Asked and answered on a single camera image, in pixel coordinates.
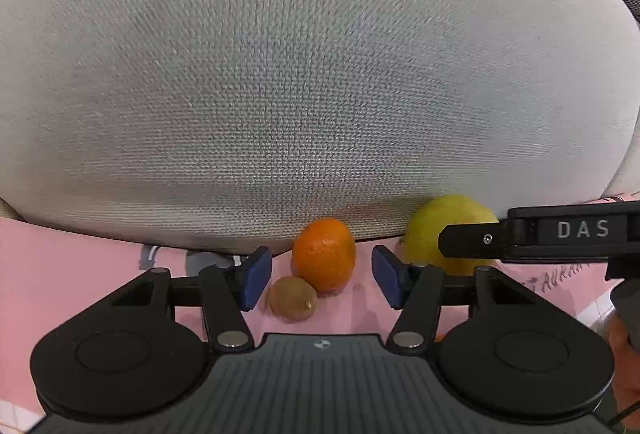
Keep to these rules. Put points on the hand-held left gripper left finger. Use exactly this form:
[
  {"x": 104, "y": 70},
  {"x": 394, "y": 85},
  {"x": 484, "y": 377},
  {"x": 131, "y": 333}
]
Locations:
[{"x": 255, "y": 278}]

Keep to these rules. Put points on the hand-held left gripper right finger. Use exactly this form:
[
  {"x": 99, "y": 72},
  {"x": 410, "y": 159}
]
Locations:
[{"x": 387, "y": 276}]

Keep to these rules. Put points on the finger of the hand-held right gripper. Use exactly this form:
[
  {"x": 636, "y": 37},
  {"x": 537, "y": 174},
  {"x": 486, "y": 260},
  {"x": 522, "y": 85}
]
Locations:
[{"x": 472, "y": 240}]

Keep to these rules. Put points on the brown kiwi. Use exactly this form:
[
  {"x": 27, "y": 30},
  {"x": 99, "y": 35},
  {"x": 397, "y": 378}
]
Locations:
[{"x": 293, "y": 298}]

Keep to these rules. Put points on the yellow-green lemon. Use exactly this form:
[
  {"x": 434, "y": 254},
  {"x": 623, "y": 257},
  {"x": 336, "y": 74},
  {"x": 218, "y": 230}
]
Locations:
[{"x": 425, "y": 226}]

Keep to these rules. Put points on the orange mandarin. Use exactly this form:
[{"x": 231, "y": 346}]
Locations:
[{"x": 324, "y": 256}]

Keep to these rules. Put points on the person's right hand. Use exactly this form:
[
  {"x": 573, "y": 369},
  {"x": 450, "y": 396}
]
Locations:
[{"x": 627, "y": 379}]

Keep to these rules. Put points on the pink printed blanket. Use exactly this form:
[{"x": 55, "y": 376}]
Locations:
[{"x": 75, "y": 274}]

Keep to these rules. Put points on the beige sofa backrest cushion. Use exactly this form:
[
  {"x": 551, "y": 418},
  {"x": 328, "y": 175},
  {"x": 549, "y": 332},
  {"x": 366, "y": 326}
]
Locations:
[{"x": 300, "y": 64}]

